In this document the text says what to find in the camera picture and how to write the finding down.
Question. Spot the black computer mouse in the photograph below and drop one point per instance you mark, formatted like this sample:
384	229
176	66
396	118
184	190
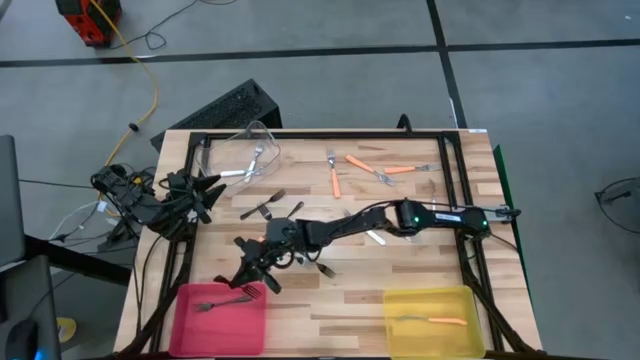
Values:
20	340

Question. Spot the black floor beam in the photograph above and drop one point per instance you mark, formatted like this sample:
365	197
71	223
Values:
75	260

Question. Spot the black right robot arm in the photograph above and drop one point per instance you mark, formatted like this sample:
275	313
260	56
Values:
450	220

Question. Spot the yellow round disc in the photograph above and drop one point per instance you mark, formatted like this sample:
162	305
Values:
67	330

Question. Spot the red and black case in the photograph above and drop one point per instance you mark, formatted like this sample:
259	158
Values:
85	25

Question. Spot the black perforated computer case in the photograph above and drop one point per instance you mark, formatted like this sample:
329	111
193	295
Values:
225	110

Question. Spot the upright side panel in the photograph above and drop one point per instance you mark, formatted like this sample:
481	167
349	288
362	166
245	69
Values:
505	190

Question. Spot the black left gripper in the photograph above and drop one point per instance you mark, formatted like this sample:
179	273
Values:
185	195

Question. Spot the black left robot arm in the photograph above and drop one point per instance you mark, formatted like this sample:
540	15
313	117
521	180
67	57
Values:
145	210

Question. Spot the grey flat screen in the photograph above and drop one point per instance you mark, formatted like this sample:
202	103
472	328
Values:
10	200

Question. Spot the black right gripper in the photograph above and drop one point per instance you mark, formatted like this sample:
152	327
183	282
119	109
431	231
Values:
280	235

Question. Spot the pink plastic bin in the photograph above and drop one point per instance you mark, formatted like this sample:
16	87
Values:
220	335

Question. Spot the yellow plastic bin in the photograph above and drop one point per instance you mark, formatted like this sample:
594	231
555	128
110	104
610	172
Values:
430	345

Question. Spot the clear plastic bin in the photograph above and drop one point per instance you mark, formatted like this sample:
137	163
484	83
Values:
212	155

